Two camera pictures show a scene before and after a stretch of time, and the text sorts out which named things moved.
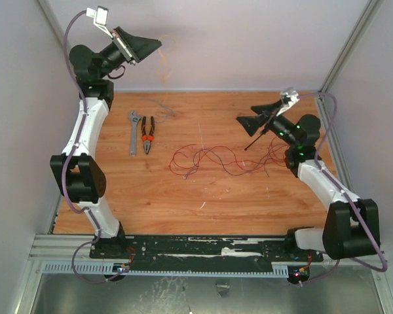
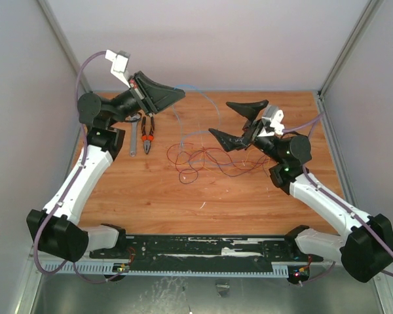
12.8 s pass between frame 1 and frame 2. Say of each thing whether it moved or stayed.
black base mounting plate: stayed
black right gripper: moved
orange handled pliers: stayed
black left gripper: moved
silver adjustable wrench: stayed
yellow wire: moved
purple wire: moved
